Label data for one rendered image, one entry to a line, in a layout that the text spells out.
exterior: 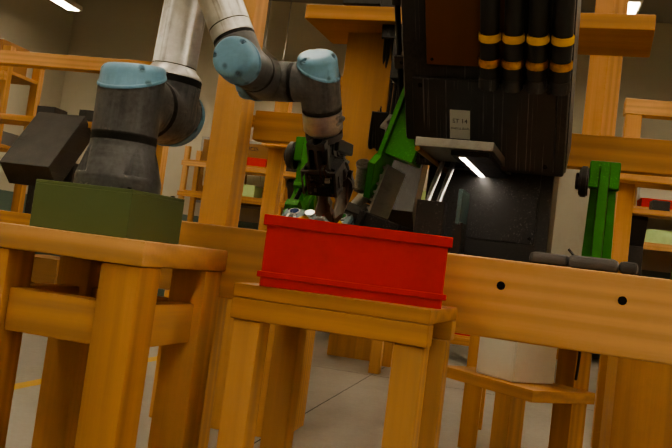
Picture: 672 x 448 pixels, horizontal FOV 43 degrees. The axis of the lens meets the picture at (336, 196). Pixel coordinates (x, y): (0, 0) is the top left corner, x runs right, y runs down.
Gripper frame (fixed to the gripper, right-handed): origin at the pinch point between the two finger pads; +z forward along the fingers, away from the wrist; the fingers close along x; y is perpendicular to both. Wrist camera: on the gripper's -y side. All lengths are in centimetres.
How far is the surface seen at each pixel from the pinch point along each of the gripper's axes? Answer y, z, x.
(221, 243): 5.6, 6.2, -23.7
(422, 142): -13.5, -11.6, 15.3
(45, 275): -532, 456, -574
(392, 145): -29.8, -2.2, 4.2
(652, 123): -975, 405, 95
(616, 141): -74, 13, 53
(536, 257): 0.9, 3.7, 40.5
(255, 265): 7.7, 9.1, -15.4
